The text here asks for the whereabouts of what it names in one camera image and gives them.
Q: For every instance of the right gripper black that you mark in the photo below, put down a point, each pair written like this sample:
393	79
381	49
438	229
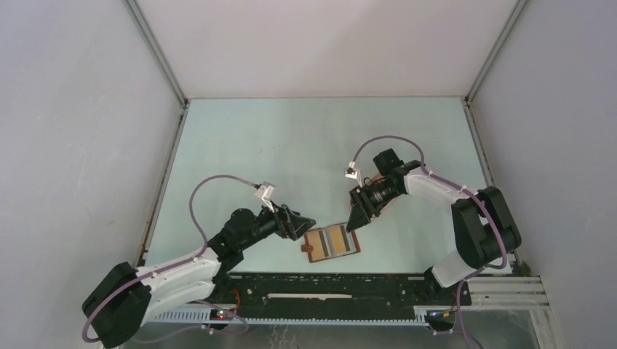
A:
361	212

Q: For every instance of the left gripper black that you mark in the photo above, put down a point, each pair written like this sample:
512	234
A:
288	223

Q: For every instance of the brown leather card holder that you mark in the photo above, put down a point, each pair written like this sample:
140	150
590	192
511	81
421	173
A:
329	243

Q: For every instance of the pink oval tray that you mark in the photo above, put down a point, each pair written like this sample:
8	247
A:
380	191

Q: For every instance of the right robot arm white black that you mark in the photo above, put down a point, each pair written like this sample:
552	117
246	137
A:
484	229

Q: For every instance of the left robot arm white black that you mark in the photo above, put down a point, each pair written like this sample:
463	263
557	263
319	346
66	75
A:
128	297

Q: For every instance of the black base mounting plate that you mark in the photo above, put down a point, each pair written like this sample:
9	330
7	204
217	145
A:
329	295

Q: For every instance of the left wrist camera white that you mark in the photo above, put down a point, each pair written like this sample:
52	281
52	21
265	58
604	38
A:
264	192

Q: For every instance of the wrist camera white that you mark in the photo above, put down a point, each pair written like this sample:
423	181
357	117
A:
353	173
264	192

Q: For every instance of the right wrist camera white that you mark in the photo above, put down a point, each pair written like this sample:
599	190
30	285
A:
353	173

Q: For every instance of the grey cable duct rail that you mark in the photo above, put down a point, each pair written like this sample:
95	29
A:
197	315

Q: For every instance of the aluminium frame post right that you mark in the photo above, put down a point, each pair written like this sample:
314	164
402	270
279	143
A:
499	44

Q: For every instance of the aluminium frame post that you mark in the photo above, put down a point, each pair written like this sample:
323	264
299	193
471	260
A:
147	33
499	44

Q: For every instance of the aluminium frame post left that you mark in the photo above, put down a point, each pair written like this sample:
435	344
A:
147	33

